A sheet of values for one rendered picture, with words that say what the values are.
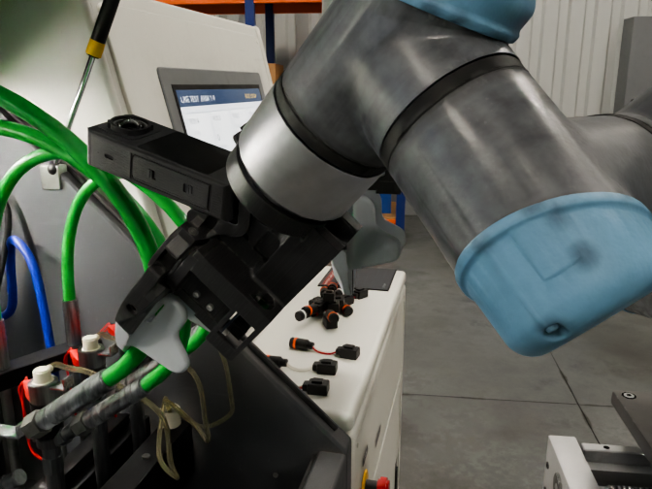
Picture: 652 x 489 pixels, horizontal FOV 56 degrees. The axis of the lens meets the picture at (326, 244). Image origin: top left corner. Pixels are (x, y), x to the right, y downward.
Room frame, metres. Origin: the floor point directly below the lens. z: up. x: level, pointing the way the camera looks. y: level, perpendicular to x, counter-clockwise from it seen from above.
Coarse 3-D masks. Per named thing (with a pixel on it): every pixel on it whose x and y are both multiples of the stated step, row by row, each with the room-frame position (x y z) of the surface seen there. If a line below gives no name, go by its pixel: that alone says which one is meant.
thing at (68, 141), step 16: (0, 96) 0.45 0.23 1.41; (16, 96) 0.45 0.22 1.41; (16, 112) 0.45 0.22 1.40; (32, 112) 0.45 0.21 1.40; (48, 128) 0.44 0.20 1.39; (64, 128) 0.44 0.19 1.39; (64, 144) 0.44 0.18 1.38; (80, 144) 0.44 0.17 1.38; (80, 160) 0.44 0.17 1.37; (96, 176) 0.43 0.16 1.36; (112, 176) 0.44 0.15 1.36; (112, 192) 0.43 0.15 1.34; (128, 192) 0.44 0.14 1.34; (128, 208) 0.43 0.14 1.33; (128, 224) 0.43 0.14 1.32; (144, 224) 0.43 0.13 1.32; (144, 240) 0.43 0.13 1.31; (144, 256) 0.43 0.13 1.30; (128, 352) 0.43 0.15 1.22; (112, 368) 0.44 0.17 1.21; (128, 368) 0.43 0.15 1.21; (112, 384) 0.44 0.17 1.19
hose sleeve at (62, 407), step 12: (84, 384) 0.44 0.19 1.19; (96, 384) 0.44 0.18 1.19; (60, 396) 0.45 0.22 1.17; (72, 396) 0.44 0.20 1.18; (84, 396) 0.44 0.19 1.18; (96, 396) 0.44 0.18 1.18; (48, 408) 0.45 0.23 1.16; (60, 408) 0.44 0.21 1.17; (72, 408) 0.44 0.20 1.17; (36, 420) 0.45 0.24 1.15; (48, 420) 0.45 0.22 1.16; (60, 420) 0.45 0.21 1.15
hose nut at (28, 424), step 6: (30, 414) 0.46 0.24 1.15; (24, 420) 0.46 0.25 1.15; (30, 420) 0.45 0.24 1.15; (24, 426) 0.45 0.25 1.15; (30, 426) 0.45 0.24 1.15; (36, 426) 0.45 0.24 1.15; (24, 432) 0.45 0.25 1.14; (30, 432) 0.45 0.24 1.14; (36, 432) 0.45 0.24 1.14; (42, 432) 0.45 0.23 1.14; (48, 432) 0.45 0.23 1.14; (30, 438) 0.45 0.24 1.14; (36, 438) 0.46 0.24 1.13
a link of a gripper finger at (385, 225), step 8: (368, 192) 0.53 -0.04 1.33; (376, 200) 0.53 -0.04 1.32; (376, 208) 0.53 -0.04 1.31; (376, 216) 0.53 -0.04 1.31; (376, 224) 0.53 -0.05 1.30; (384, 224) 0.53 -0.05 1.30; (392, 224) 0.53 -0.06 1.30; (392, 232) 0.53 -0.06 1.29; (400, 232) 0.53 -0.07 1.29; (400, 240) 0.53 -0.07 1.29; (352, 272) 0.52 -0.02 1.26; (352, 280) 0.52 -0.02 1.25; (352, 288) 0.52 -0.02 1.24
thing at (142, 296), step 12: (168, 252) 0.37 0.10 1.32; (156, 264) 0.36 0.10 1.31; (168, 264) 0.37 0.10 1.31; (144, 276) 0.36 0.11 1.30; (156, 276) 0.36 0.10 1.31; (132, 288) 0.36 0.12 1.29; (144, 288) 0.36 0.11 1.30; (156, 288) 0.36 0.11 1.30; (168, 288) 0.38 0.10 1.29; (132, 300) 0.37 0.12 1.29; (144, 300) 0.36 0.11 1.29; (156, 300) 0.37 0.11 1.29; (120, 312) 0.38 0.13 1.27; (132, 312) 0.37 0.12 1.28; (144, 312) 0.38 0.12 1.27; (120, 324) 0.39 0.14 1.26; (132, 324) 0.39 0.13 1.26
